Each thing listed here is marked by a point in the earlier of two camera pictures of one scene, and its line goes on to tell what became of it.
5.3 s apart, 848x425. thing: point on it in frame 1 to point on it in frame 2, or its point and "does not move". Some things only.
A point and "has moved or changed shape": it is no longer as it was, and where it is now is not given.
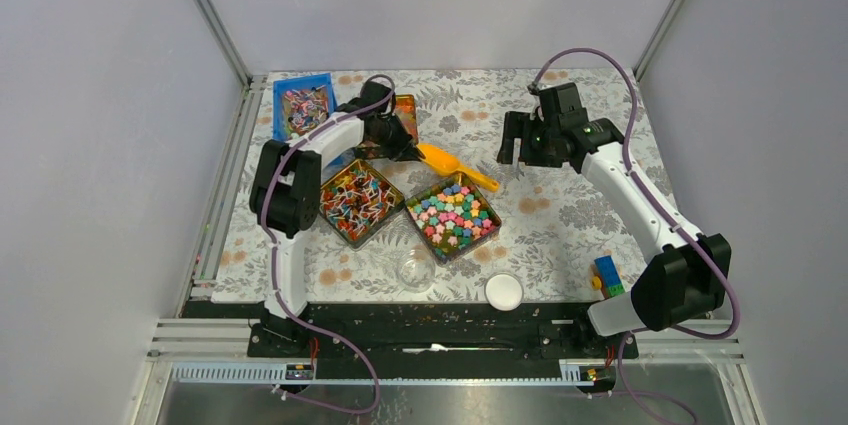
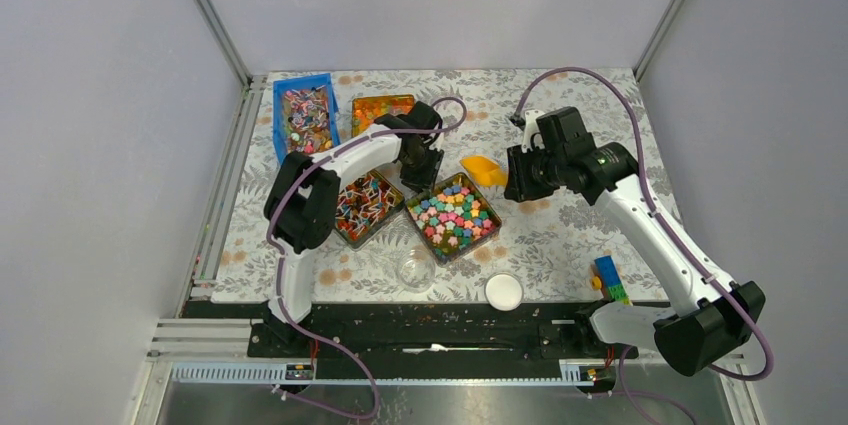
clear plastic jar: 416,269 does not move
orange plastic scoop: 443,161 has moved or changed shape
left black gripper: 405,149 to 425,181
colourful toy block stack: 608,279 does not move
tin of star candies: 452,216 does not move
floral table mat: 463,185 does not move
